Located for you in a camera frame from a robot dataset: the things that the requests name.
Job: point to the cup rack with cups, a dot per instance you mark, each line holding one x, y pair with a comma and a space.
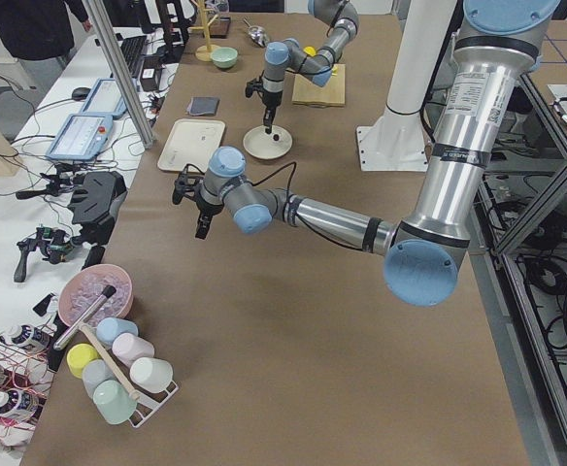
120, 400

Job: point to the blue teach pendant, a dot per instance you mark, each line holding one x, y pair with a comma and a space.
105, 98
81, 137

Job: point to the bamboo cutting board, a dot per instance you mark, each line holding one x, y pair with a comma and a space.
333, 94

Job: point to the blue teach pendant far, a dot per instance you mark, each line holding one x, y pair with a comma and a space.
105, 98

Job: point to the wooden cup stand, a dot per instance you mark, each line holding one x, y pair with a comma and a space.
208, 17

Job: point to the grey folded cloth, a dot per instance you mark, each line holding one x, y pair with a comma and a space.
202, 106

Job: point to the aluminium frame post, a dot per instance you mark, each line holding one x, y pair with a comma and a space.
111, 49

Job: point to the blue teach pendant near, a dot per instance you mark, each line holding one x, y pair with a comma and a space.
81, 137

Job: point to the mint green bowl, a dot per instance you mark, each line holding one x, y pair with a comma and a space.
224, 58

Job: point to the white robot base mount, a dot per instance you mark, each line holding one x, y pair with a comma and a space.
395, 142

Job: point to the steel scoop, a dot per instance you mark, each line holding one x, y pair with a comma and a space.
257, 34

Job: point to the cream round plate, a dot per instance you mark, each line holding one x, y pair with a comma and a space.
262, 146

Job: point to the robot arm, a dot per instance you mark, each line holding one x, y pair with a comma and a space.
281, 57
415, 221

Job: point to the pink bowl with ice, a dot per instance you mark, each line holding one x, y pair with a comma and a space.
82, 290

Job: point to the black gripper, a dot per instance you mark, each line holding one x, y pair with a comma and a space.
271, 100
206, 209

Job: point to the cream rabbit tray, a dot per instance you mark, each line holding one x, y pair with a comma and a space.
191, 141

